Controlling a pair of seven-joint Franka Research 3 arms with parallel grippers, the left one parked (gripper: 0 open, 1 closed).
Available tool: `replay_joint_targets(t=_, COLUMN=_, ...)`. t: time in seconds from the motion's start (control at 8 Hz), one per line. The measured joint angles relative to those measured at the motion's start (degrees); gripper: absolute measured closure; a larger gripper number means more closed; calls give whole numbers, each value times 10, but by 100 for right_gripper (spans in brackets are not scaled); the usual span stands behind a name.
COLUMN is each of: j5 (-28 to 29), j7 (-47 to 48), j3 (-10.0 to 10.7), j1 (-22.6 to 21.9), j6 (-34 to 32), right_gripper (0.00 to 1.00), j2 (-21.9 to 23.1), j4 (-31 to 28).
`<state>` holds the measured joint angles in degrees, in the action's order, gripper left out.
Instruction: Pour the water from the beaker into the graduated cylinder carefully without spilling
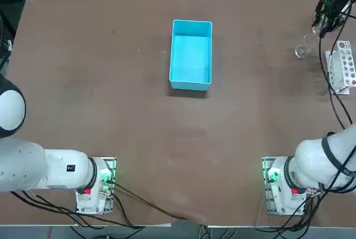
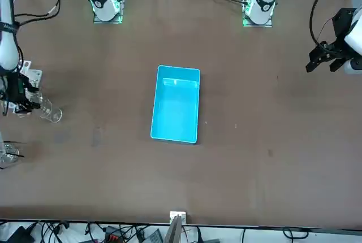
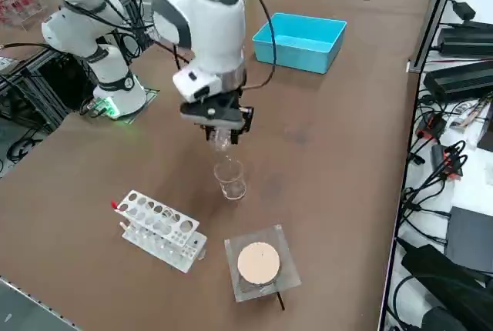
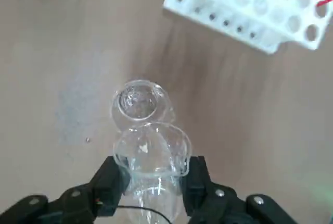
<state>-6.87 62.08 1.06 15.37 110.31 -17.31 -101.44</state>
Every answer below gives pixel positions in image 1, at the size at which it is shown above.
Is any white test tube rack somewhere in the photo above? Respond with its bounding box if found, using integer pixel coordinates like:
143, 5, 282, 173
324, 40, 356, 95

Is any large glass beaker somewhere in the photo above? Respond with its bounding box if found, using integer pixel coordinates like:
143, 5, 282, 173
294, 33, 317, 59

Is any black base cable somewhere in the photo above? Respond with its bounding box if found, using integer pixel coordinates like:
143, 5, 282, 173
112, 182, 189, 221

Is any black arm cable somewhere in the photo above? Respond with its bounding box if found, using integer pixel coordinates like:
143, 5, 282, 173
318, 0, 356, 127

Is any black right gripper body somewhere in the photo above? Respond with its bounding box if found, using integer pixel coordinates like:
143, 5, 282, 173
322, 0, 351, 15

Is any blue plastic bin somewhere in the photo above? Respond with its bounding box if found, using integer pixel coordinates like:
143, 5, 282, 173
168, 19, 213, 92

